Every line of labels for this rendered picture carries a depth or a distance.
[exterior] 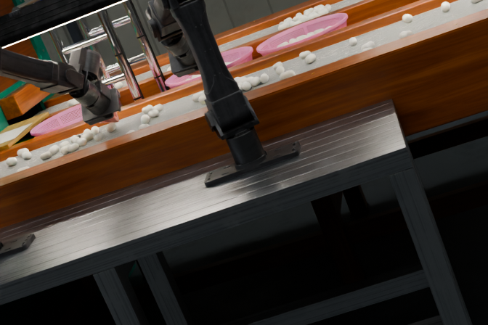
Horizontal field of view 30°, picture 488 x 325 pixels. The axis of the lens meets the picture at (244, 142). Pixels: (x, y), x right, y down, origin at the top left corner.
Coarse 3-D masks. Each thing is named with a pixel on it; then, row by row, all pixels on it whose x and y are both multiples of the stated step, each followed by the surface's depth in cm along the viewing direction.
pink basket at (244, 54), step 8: (240, 48) 264; (248, 48) 260; (224, 56) 268; (232, 56) 267; (240, 56) 265; (248, 56) 251; (232, 64) 246; (168, 80) 261; (176, 80) 264; (184, 80) 266; (192, 80) 245
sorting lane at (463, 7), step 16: (464, 0) 221; (416, 16) 225; (432, 16) 218; (448, 16) 211; (464, 16) 204; (368, 32) 228; (384, 32) 221; (400, 32) 214; (416, 32) 208; (336, 48) 225; (352, 48) 218; (288, 64) 230; (304, 64) 222; (320, 64) 215; (272, 80) 218; (160, 112) 234; (176, 112) 226; (128, 128) 230; (32, 160) 239; (48, 160) 231; (0, 176) 235
